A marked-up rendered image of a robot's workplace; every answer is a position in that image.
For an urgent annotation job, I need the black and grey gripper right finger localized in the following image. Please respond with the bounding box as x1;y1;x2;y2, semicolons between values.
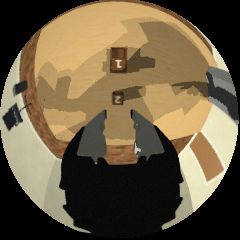
130;109;184;184

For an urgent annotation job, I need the brown wooden number cube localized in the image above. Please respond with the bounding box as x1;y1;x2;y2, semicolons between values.
112;92;124;105
112;58;126;71

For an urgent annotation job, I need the brown wooden tray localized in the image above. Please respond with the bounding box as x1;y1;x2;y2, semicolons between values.
110;47;127;74

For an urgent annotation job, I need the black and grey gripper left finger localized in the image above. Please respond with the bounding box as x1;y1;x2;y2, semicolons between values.
59;109;107;190

